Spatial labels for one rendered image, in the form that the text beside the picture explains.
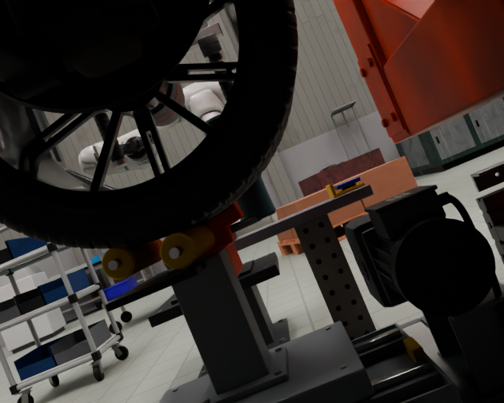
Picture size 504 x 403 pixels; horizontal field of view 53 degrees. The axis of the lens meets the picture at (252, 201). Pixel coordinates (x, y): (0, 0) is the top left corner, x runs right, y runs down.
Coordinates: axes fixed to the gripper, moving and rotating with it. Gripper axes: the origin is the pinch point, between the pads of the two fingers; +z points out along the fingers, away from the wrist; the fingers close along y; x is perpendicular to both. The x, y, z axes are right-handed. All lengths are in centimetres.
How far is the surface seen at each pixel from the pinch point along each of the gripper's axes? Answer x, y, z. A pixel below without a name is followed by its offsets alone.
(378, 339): -65, -42, 39
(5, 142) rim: -5, 6, 53
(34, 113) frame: 4.8, 5.9, 34.0
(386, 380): -65, -40, 59
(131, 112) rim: -5.9, -15.3, 42.9
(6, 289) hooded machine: 0, 341, -508
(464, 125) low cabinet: -35, -308, -571
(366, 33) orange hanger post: -7, -66, 31
